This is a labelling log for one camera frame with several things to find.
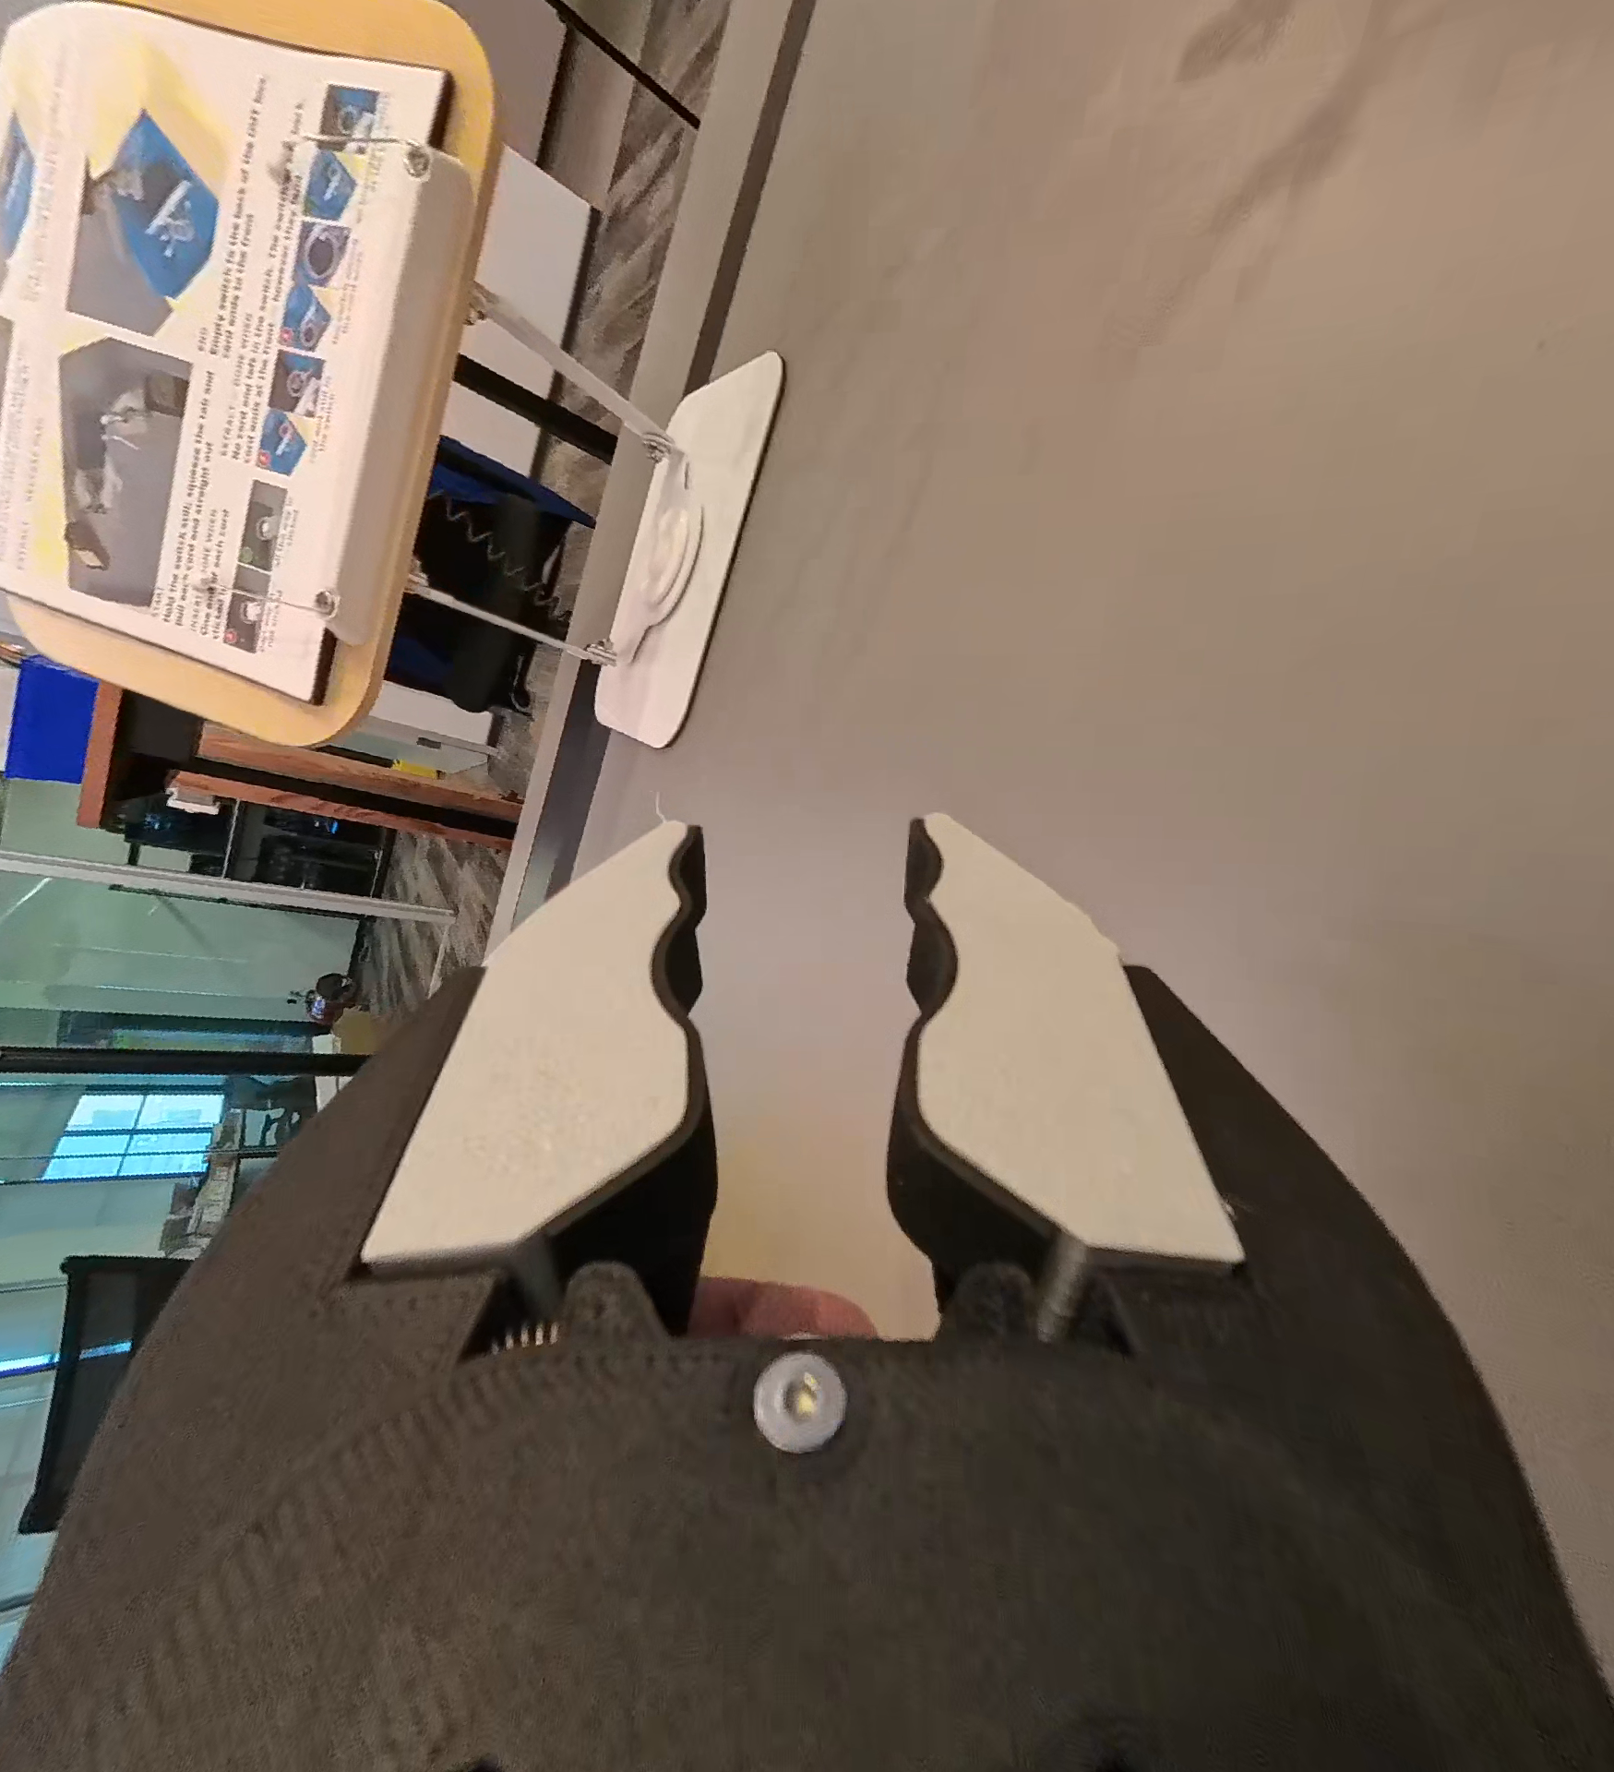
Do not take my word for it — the black bag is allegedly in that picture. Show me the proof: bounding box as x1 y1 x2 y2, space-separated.
383 436 604 718

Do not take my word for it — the printed instruction sheet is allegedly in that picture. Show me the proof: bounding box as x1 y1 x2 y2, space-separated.
0 28 457 702

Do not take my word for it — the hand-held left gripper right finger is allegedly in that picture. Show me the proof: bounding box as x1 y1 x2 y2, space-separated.
887 813 1246 1337

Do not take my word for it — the blue panel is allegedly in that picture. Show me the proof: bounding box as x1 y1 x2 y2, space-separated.
5 655 100 789

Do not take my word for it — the person's left hand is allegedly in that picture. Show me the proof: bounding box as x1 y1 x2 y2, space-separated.
690 1274 883 1343

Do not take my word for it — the white document stand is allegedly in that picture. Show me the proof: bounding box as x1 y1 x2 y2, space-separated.
0 0 786 754

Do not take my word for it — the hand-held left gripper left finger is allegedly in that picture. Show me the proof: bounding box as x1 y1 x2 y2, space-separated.
361 821 721 1341

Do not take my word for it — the wooden table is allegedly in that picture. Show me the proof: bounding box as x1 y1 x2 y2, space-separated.
76 685 526 854

